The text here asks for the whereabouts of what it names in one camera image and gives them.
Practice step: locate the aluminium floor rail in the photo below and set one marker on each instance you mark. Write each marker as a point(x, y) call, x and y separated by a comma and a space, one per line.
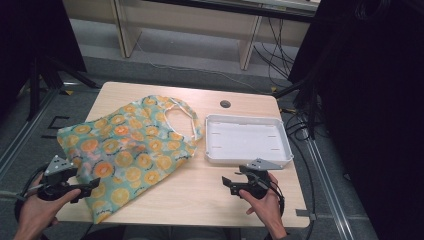
point(23, 136)
point(328, 186)

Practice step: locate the person's right hand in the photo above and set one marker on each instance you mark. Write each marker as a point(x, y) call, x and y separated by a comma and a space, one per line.
point(268, 210)

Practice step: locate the white plastic tray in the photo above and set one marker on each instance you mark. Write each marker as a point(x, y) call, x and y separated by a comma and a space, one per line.
point(245, 140)

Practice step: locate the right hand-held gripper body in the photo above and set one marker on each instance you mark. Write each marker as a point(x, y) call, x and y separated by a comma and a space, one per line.
point(258, 181)

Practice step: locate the grey tape strip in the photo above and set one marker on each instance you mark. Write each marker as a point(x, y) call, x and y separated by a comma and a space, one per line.
point(305, 213)

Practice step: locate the black curtain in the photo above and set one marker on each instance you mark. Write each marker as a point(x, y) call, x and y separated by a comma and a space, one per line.
point(30, 40)
point(373, 110)

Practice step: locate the light wooden desk frame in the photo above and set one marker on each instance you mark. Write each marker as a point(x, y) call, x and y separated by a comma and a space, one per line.
point(186, 23)

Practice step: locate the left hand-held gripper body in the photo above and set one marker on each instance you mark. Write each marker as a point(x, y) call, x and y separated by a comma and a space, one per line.
point(58, 166)

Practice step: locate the orange-print teal fabric bag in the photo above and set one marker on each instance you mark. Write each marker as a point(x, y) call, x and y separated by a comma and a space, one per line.
point(133, 150)

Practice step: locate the person's left hand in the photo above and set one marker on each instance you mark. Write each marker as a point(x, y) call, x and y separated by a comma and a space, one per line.
point(38, 213)

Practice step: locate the black metal stand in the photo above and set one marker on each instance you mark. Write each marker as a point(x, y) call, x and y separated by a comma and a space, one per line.
point(33, 90)

